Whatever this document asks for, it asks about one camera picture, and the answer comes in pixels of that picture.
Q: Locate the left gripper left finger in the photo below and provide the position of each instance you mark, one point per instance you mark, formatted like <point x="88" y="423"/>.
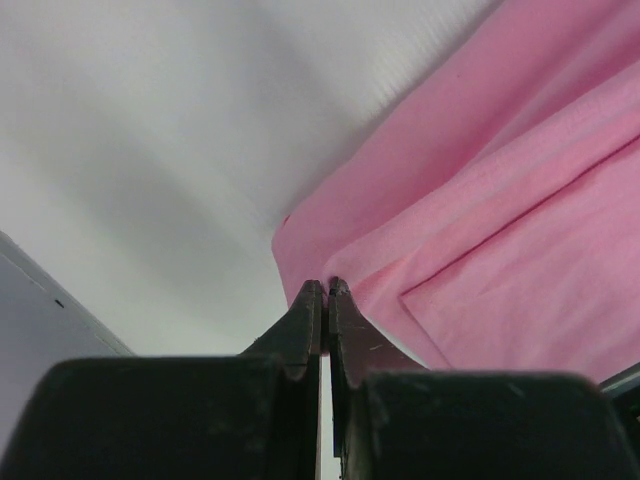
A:
<point x="254" y="415"/>

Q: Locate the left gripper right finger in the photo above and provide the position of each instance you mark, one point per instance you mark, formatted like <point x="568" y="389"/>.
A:
<point x="395" y="419"/>

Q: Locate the pink t shirt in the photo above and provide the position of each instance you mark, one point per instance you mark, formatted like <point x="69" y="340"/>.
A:
<point x="492" y="220"/>

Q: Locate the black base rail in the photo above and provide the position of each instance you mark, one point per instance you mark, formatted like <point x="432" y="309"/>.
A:
<point x="623" y="391"/>

